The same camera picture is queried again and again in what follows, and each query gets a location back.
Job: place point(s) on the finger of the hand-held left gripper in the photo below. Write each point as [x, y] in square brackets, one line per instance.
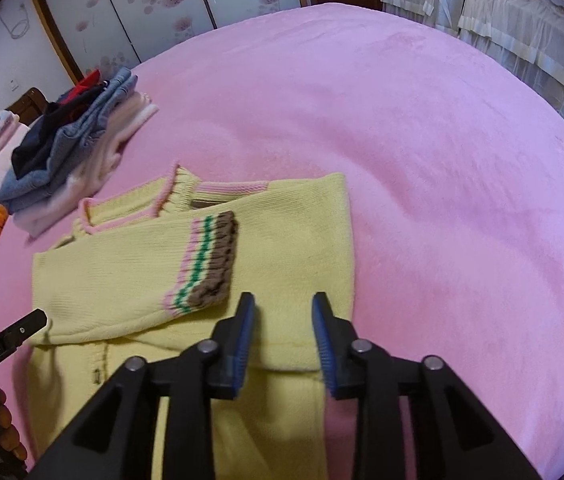
[27, 327]

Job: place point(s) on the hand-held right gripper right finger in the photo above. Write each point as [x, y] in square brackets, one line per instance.
[322, 340]

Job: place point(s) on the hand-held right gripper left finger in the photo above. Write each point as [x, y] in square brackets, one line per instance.
[244, 340]

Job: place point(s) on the yellow knit cardigan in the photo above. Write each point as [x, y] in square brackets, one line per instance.
[112, 280]

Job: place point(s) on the person's left hand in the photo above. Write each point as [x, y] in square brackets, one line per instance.
[4, 420]

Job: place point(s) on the folded dark navy garment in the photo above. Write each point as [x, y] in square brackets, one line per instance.
[42, 145]

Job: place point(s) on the pink fleece bed blanket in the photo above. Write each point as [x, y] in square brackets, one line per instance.
[412, 160]

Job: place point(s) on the dark wooden headboard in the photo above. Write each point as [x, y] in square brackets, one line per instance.
[29, 102]

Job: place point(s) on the floral sliding door wardrobe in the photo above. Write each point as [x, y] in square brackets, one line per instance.
[162, 0]

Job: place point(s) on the lace-covered furniture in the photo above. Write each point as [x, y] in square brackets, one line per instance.
[512, 25]

